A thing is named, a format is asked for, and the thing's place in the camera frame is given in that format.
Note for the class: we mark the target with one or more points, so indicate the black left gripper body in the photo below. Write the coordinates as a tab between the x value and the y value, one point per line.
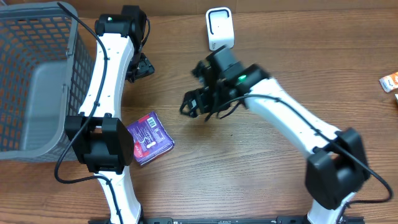
140	68

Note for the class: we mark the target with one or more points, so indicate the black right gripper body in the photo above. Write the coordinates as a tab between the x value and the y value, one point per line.
213	96

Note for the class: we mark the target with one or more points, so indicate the purple sanitary pad pack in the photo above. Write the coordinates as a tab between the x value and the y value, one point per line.
151	140

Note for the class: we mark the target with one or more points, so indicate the small orange snack packet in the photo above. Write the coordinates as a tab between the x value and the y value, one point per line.
389	82

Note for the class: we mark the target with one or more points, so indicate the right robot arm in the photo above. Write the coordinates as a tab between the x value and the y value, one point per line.
336	159

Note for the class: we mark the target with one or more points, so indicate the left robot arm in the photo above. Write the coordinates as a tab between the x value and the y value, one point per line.
96	133

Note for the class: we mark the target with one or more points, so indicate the white barcode scanner stand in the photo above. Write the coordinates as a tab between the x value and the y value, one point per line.
219	24

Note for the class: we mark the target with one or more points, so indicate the grey plastic shopping basket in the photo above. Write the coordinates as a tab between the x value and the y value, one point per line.
46	71

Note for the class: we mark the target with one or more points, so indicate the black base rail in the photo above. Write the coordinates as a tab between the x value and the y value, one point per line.
277	220

